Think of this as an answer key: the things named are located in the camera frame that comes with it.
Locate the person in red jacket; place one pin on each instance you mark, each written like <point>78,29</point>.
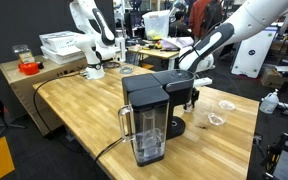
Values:
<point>197,16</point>

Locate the white coffee pod red foil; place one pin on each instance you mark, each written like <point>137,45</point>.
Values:
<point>188,108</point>

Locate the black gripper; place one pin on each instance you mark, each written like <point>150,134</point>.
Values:
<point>195,92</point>

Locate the idle white robot arm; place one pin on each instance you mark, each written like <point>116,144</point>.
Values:
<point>94,43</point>

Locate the clear plastic storage bin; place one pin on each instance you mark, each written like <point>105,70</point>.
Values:
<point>156,25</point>

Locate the black backpack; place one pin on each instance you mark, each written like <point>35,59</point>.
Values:
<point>217,15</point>

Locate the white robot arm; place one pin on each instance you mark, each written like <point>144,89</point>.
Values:
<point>244,23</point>

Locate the clear glass jar lid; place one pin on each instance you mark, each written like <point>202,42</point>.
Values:
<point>230,106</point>

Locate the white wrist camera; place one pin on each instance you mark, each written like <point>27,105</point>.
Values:
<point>203,82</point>

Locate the black table clamps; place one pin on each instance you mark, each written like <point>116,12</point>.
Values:
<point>285,160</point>

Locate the wooden background table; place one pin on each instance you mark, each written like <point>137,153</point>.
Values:
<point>157,52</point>

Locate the beige cabinet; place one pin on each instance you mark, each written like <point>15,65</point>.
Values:
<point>17,93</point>

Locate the black tripod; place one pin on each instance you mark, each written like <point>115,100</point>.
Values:
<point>5,126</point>

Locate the clear glass jar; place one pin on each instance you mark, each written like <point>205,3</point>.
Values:
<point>217,119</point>

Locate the pink cloth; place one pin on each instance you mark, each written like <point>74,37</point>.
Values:
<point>174,42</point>

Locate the orange plastic bowl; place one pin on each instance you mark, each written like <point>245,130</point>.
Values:
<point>29,68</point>

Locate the clear plastic storage jar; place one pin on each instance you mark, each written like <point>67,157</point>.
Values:
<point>23,53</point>

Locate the seated person black shirt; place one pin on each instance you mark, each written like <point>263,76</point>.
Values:
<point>179,28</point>

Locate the clear water tank black lid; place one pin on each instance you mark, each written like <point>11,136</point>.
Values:
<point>150,133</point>

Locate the white plastic bottle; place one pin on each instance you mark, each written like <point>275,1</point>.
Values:
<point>269,103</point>

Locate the cardboard box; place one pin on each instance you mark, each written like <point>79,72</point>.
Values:
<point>277,78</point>

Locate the black coffee machine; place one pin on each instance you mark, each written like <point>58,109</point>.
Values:
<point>177,83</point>

